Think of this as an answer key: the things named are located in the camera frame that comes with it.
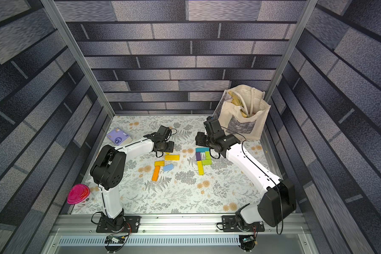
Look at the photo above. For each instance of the circuit board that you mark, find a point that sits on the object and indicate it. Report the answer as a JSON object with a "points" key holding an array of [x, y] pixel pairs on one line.
{"points": [[247, 240], [115, 240]]}

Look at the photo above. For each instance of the lime green long block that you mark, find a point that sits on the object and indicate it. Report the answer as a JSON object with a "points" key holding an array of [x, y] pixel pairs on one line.
{"points": [[206, 162]]}

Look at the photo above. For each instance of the right circuit board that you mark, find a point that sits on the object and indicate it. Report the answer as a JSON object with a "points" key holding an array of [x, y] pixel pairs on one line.
{"points": [[247, 240]]}

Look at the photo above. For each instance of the teal block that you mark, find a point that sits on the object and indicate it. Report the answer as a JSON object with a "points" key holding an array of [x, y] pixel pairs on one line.
{"points": [[202, 149]]}

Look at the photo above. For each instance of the pink plastic lid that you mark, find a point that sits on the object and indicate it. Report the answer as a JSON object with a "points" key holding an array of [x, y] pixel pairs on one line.
{"points": [[80, 193]]}

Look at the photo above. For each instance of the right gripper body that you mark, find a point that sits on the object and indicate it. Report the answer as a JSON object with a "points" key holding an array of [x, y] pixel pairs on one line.
{"points": [[201, 139]]}

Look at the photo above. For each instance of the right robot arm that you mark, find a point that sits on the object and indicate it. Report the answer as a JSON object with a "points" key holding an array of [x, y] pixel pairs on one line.
{"points": [[277, 196]]}

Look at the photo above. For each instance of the purple card box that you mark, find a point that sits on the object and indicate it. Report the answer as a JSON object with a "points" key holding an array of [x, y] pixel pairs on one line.
{"points": [[119, 137]]}

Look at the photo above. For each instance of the yellow-green block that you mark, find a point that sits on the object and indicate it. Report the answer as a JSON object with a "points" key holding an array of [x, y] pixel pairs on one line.
{"points": [[200, 167]]}

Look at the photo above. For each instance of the light blue block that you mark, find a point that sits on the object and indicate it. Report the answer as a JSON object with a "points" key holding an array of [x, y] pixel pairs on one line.
{"points": [[168, 167]]}

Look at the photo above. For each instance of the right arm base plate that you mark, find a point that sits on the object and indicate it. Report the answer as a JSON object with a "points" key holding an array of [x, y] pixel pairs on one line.
{"points": [[230, 223]]}

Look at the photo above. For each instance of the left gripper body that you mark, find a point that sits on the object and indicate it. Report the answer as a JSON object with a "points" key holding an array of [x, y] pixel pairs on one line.
{"points": [[167, 146]]}

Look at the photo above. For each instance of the left circuit board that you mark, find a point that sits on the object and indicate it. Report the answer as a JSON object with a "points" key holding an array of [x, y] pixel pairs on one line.
{"points": [[115, 240]]}

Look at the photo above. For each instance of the aluminium front rail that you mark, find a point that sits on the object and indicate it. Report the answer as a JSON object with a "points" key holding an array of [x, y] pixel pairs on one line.
{"points": [[178, 234]]}

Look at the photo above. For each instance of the lime green short block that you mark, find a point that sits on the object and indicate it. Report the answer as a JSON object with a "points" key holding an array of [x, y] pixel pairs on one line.
{"points": [[207, 155]]}

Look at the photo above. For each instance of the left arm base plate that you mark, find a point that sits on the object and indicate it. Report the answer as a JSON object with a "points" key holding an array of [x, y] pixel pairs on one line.
{"points": [[126, 224]]}

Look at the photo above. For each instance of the canvas tote bag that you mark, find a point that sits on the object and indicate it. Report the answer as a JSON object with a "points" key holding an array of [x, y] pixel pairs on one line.
{"points": [[243, 111]]}

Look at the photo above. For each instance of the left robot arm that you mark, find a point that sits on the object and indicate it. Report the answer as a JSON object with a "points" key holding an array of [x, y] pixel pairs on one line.
{"points": [[108, 168]]}

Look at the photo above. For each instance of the lower yellow block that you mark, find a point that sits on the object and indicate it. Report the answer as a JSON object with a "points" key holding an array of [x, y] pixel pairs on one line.
{"points": [[160, 163]]}

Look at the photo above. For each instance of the purple block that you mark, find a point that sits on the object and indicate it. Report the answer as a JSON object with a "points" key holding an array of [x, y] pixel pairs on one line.
{"points": [[198, 156]]}

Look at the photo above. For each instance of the orange block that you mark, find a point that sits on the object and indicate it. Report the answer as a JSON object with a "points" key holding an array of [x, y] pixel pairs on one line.
{"points": [[156, 173]]}

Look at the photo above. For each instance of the long yellow block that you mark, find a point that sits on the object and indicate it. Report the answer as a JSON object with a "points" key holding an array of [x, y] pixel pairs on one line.
{"points": [[172, 157]]}

